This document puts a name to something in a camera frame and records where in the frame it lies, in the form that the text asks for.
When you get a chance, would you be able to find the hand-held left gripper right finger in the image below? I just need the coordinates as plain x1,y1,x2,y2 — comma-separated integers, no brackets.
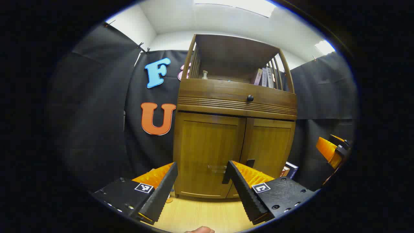
222,160,316,225

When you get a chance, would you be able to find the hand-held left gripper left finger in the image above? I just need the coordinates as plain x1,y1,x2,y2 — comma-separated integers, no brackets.
92,162,178,225

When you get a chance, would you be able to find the wooden cabinet door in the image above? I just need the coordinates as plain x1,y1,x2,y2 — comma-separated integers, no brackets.
174,112,246,198
226,118,296,198

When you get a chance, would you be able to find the wooden double-door shoe cabinet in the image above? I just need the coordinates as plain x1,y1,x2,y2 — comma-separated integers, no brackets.
173,34,298,199

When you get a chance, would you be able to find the navy blue book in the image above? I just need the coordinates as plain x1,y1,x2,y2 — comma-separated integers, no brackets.
286,162,299,179

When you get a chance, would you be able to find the ceiling light panel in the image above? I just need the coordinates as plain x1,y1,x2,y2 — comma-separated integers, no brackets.
315,40,336,55

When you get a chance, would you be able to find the wooden drawer with black knob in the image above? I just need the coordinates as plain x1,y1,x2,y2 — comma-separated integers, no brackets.
177,79,297,120

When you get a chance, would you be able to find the black backdrop cloth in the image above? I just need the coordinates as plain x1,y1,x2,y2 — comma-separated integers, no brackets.
49,23,358,191

